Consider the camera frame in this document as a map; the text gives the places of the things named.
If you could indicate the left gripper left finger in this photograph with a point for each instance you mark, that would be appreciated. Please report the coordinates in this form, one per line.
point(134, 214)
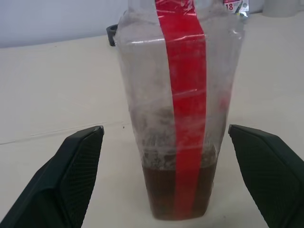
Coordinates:
point(69, 175)

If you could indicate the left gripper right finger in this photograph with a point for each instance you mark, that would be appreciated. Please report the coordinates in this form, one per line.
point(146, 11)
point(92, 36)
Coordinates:
point(273, 173)

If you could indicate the clear bag with red stripe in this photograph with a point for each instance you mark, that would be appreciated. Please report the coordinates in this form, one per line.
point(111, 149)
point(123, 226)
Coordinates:
point(187, 95)

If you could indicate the grey tape roll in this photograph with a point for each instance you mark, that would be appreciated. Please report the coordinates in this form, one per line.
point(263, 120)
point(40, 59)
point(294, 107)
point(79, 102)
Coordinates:
point(282, 8)

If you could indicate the marker pen set box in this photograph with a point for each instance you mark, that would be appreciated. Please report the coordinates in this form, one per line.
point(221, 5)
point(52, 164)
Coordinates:
point(242, 4)

